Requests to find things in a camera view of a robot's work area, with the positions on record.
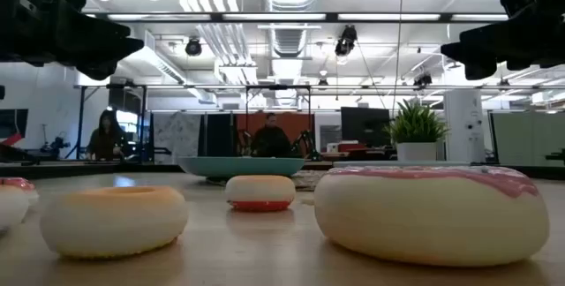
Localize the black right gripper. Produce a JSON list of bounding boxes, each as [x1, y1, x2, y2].
[[440, 3, 565, 81]]

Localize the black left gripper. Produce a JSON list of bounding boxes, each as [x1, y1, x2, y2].
[[0, 0, 145, 81]]

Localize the small pink frosted donut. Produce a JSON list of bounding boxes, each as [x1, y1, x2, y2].
[[0, 177, 41, 204]]

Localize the small cream yellow donut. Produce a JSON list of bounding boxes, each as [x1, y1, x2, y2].
[[39, 184, 190, 260]]

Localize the large pink frosted donut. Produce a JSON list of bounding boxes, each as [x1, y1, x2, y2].
[[313, 165, 551, 267]]

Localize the small blue frosted donut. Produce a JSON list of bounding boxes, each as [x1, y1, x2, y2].
[[0, 185, 30, 230]]

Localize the small red frosted donut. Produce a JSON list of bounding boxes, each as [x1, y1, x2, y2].
[[224, 174, 297, 213]]

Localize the white square column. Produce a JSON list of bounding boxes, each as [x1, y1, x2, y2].
[[442, 88, 487, 164]]

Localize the person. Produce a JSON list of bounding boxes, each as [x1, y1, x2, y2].
[[85, 108, 130, 162], [250, 112, 293, 159]]

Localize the green artificial plant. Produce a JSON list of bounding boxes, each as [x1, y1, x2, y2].
[[382, 99, 452, 145]]

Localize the white plant pot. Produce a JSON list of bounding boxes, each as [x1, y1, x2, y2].
[[395, 141, 439, 162]]

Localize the black monitor screen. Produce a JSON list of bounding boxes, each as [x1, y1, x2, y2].
[[340, 106, 392, 148]]

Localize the red box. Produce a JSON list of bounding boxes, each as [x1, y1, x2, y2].
[[336, 142, 368, 154]]

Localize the teal round plate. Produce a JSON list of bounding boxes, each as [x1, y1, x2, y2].
[[177, 156, 306, 178]]

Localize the green partition wall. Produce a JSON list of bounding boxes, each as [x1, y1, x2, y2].
[[489, 110, 565, 167]]

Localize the black ceiling camera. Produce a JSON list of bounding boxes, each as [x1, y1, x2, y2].
[[185, 37, 203, 57], [334, 24, 359, 57]]

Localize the black aluminium table frame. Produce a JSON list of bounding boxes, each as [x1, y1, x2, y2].
[[0, 161, 565, 180]]

